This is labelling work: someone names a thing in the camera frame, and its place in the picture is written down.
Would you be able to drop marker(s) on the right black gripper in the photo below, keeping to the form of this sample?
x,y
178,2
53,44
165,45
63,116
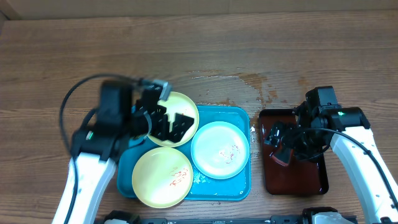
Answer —
x,y
280,137

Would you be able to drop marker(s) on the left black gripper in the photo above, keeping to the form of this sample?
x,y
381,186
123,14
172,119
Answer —
x,y
176,134

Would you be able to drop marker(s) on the yellow plate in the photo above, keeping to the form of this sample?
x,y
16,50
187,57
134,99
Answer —
x,y
162,177
181,104

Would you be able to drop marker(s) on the red black sponge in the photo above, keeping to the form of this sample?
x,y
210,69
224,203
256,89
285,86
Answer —
x,y
282,155

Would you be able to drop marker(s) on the light blue plate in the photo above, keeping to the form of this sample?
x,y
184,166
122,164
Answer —
x,y
220,150

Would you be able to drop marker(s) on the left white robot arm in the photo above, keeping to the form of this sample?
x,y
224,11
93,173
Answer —
x,y
116,125

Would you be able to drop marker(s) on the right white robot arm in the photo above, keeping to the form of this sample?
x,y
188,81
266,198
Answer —
x,y
349,134

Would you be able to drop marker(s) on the dark red water tray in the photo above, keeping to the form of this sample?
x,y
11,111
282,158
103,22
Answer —
x,y
303,178

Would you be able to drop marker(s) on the teal plastic tray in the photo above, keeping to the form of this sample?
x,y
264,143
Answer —
x,y
203,188

